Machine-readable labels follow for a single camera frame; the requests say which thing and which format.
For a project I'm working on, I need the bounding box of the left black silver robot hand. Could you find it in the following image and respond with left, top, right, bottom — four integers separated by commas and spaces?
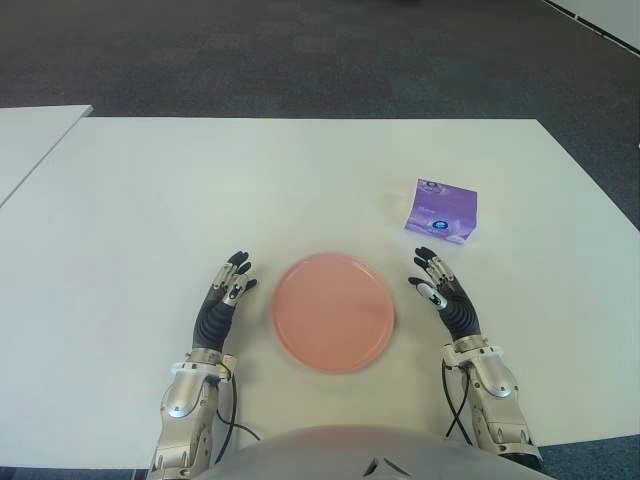
191, 250, 259, 352

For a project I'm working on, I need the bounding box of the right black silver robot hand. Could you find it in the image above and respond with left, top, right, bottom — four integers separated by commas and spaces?
407, 246, 482, 344

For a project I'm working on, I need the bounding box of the purple tissue paper pack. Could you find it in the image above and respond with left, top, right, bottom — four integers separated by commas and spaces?
402, 177, 480, 247

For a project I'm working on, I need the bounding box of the pink round plate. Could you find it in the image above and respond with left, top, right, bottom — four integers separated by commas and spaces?
270, 252, 399, 374

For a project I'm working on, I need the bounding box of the grey robot torso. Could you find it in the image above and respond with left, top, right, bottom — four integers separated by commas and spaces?
192, 423, 506, 480

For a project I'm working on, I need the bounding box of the white side table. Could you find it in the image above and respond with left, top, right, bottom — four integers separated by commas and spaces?
0, 104, 95, 209

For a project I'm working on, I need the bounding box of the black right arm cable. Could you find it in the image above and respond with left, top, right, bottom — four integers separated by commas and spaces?
441, 359, 474, 444

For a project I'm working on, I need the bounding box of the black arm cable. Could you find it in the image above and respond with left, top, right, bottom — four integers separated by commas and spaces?
213, 367, 264, 462
441, 359, 474, 444

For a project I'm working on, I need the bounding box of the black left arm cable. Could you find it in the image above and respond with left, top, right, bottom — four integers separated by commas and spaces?
213, 367, 264, 462

